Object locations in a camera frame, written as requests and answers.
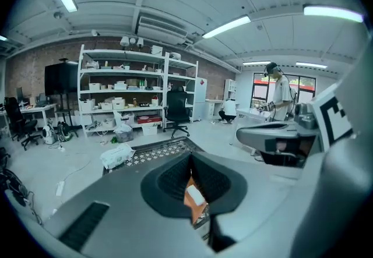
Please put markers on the bin with white bag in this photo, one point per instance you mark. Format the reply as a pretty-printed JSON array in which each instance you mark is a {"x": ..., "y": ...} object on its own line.
[{"x": 123, "y": 131}]

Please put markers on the orange tray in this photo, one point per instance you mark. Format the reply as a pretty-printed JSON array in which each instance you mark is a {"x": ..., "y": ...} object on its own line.
[{"x": 189, "y": 208}]

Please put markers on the white wipes packet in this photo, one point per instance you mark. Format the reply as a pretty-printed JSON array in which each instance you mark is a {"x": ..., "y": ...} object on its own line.
[{"x": 116, "y": 156}]

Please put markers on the white power strip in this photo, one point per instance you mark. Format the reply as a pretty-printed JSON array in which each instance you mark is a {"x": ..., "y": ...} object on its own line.
[{"x": 59, "y": 188}]

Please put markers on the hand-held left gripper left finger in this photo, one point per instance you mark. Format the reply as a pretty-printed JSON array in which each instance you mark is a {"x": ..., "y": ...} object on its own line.
[{"x": 125, "y": 222}]

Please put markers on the white table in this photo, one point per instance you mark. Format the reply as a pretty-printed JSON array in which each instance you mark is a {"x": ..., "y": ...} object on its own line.
[{"x": 252, "y": 112}]

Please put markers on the ceiling air conditioner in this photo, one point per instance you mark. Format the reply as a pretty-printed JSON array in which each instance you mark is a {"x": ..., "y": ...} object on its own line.
[{"x": 161, "y": 29}]

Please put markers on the black office chair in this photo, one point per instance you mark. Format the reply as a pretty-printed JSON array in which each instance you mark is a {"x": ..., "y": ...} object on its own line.
[
  {"x": 20, "y": 123},
  {"x": 177, "y": 108}
]

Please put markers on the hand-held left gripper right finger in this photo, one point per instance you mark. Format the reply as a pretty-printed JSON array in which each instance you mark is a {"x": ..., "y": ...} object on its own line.
[{"x": 256, "y": 201}]

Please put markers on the wide white shelf unit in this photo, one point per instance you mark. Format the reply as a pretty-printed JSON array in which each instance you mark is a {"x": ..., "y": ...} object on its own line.
[{"x": 122, "y": 91}]

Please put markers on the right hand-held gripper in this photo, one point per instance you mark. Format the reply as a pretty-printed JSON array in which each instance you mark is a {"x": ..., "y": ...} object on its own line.
[{"x": 332, "y": 117}]

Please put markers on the narrow white shelf unit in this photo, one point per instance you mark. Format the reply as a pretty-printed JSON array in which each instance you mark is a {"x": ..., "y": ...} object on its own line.
[{"x": 182, "y": 76}]

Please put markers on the red framed window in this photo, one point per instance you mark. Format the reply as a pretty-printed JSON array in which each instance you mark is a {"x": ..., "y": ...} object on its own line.
[{"x": 303, "y": 85}]

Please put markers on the black screen on stand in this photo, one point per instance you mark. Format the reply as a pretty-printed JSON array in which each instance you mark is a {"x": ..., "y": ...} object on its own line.
[{"x": 61, "y": 79}]

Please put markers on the flat red box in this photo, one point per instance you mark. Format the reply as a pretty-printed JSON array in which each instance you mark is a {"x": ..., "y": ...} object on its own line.
[{"x": 149, "y": 119}]

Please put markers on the white round device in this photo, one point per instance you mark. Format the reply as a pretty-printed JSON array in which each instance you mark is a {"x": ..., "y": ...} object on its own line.
[{"x": 49, "y": 134}]

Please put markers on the white desk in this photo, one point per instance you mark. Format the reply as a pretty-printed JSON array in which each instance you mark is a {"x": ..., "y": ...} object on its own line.
[{"x": 39, "y": 108}]

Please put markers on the white wall cabinet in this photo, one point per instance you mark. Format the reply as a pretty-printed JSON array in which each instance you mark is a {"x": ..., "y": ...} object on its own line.
[{"x": 230, "y": 88}]

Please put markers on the white fridge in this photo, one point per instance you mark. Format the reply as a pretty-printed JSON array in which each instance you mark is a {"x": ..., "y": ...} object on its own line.
[{"x": 200, "y": 96}]

